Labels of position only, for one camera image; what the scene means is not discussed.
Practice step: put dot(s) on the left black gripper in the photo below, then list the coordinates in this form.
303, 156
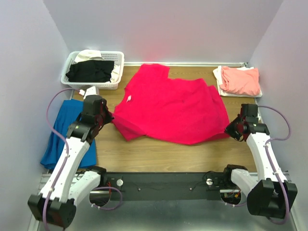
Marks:
109, 117

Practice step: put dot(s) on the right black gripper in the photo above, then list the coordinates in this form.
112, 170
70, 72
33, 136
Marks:
229, 129

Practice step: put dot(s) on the red t shirt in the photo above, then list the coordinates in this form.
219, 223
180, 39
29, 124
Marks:
174, 110

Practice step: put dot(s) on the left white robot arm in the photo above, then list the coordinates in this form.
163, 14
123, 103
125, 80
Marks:
57, 201

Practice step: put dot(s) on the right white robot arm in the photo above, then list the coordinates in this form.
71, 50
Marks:
271, 195

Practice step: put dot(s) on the blue pleated cloth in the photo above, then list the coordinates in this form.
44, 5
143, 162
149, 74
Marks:
68, 113

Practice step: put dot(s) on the black t shirt in basket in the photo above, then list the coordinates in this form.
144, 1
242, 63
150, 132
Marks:
90, 71

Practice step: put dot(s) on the pink folded t shirt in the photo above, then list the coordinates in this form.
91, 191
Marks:
240, 82

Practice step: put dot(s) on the white plastic laundry basket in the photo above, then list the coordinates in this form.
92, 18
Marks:
116, 56

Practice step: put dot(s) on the cream t shirt in basket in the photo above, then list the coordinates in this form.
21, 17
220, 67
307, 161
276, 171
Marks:
96, 55

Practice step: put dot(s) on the white folded t shirt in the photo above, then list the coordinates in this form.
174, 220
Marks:
218, 76

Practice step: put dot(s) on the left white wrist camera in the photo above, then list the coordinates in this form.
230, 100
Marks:
90, 91

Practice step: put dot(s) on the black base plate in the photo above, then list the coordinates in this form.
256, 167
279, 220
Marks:
159, 186

